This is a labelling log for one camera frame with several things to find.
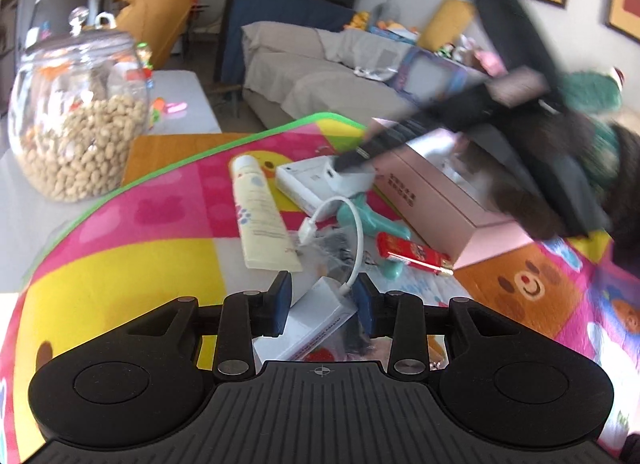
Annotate yellow covered chair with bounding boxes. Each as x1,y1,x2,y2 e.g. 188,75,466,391
112,0,202,70

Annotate yellow pillow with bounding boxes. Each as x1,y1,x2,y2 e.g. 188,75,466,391
417,0,477,52

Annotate colourful cartoon play mat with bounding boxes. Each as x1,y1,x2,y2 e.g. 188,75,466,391
0,111,640,464

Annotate cream lotion tube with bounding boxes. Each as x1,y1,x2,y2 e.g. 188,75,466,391
229,155,304,273

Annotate person's right hand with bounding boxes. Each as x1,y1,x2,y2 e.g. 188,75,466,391
487,114,569,241

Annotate red and gold small case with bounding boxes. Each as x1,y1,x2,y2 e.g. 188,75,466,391
376,232,455,277

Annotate glass jar of peanuts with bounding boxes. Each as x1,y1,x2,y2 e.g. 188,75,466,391
7,6,152,203

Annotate white cable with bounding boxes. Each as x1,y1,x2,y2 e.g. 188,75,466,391
298,196,365,297

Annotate person's right forearm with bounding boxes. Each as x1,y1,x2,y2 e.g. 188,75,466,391
607,123,640,271

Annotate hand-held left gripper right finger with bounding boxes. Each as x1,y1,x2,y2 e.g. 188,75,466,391
352,274,527,381

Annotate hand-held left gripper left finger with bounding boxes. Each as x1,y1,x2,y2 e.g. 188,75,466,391
116,271,294,378

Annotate green plush toy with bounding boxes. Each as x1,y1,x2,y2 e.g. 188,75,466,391
557,68,624,197

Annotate white plug adapter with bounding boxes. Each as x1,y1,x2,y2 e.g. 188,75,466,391
252,278,359,363

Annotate pink cardboard box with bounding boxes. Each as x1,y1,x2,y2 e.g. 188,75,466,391
372,128,536,269

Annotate purple framed toy box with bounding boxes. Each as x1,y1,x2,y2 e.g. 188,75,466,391
390,47,489,105

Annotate white rounded charger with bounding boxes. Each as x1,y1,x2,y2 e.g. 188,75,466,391
327,156,377,195

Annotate teal plastic toy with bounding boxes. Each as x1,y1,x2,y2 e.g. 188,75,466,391
336,194,412,280

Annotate white flat box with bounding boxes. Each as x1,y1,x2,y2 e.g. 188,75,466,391
276,156,352,215

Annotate dark metal chair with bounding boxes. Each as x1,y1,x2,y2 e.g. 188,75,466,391
182,2,212,62

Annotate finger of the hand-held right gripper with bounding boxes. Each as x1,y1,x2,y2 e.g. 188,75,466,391
332,108,454,176
367,85,489,137

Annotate beige sofa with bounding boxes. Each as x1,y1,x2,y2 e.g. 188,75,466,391
242,21,501,135

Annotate plastic bag with dark item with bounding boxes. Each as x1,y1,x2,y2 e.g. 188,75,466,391
300,226,372,289

